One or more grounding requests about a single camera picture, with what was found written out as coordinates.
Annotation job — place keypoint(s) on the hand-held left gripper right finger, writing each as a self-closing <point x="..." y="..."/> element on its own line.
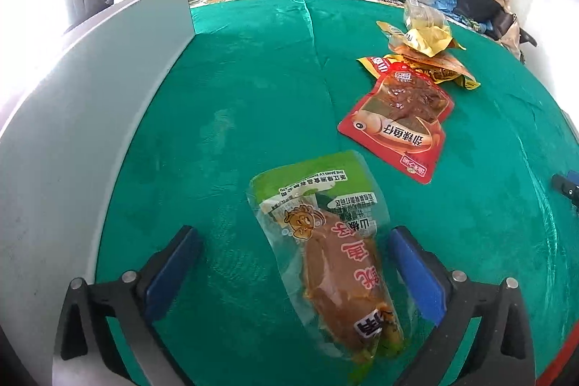
<point x="416" y="273"/>

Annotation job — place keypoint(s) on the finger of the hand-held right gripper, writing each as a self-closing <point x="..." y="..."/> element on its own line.
<point x="567" y="183"/>

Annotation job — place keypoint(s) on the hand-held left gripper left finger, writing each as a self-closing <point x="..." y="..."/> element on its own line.
<point x="169" y="273"/>

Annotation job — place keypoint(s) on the green chicken leg snack packet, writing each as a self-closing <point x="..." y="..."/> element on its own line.
<point x="334" y="277"/>

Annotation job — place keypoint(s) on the red fish snack packet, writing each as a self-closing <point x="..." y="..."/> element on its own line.
<point x="393" y="128"/>

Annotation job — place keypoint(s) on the long yellow snack packet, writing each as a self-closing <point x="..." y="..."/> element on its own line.
<point x="445" y="71"/>

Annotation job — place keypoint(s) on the grey storage box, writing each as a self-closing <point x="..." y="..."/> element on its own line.
<point x="68" y="119"/>

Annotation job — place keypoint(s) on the large yellow snack packet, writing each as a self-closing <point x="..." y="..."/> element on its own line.
<point x="429" y="38"/>

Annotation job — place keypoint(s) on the black bag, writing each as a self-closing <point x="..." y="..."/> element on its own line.
<point x="475" y="1"/>

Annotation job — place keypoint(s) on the blue cloth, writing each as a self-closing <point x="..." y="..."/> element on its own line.
<point x="445" y="4"/>

